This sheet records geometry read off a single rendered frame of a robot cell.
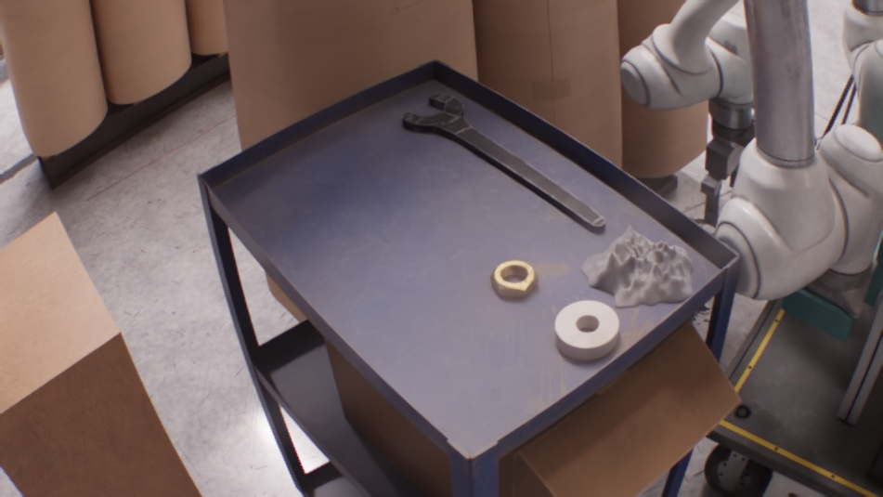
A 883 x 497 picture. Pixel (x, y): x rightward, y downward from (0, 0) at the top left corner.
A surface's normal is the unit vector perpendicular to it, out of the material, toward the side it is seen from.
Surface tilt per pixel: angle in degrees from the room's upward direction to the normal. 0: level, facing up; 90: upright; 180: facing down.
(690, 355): 26
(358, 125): 0
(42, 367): 0
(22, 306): 0
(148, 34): 90
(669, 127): 90
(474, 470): 90
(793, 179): 42
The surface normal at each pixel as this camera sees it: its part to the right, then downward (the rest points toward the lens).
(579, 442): 0.22, -0.46
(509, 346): -0.06, -0.75
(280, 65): -0.65, 0.53
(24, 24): 0.07, 0.65
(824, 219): 0.48, 0.33
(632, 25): -0.31, 0.64
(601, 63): 0.66, 0.47
